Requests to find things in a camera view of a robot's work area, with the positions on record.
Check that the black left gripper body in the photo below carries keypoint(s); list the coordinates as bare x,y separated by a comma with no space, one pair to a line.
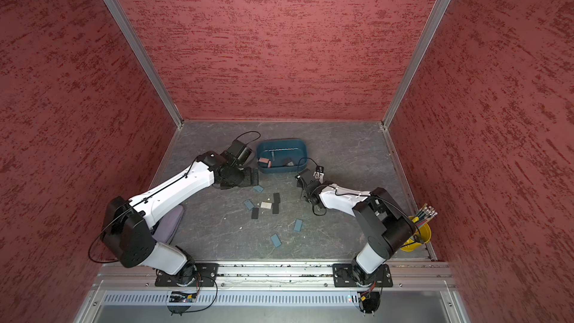
241,178

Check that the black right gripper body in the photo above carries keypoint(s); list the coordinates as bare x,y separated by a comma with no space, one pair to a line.
307,194

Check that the black eraser mid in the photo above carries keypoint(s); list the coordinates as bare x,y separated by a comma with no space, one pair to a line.
288,162

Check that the pink eraser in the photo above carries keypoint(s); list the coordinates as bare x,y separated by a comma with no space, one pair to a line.
264,161

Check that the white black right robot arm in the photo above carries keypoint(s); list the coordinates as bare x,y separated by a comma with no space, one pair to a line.
384,224

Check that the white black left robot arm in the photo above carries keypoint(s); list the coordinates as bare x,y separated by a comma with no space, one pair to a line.
127,225

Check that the teal plastic storage box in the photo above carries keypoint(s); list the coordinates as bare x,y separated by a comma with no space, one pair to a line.
280,149

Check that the white eraser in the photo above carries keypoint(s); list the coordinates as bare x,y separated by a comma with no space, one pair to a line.
266,205

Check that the yellow pencil cup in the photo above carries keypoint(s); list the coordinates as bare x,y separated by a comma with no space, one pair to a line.
421,237

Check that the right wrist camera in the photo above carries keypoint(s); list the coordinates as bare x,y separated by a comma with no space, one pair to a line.
319,173

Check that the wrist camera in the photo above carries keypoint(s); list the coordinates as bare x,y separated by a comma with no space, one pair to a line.
319,173
239,152

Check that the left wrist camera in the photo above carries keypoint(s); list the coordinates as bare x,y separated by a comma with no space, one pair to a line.
239,152

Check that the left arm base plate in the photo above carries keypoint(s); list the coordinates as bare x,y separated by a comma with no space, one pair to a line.
206,274

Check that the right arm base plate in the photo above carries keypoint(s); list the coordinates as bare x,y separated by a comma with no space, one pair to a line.
343,274

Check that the aluminium front rail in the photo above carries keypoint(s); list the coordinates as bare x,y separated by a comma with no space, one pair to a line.
406,275

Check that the left corner aluminium post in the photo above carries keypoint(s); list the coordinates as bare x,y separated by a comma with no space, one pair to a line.
122,21

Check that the corner aluminium post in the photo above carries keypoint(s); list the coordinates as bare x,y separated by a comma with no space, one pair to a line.
122,21
434,19

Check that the right corner aluminium post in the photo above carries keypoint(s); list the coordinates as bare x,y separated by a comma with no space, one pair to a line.
434,19

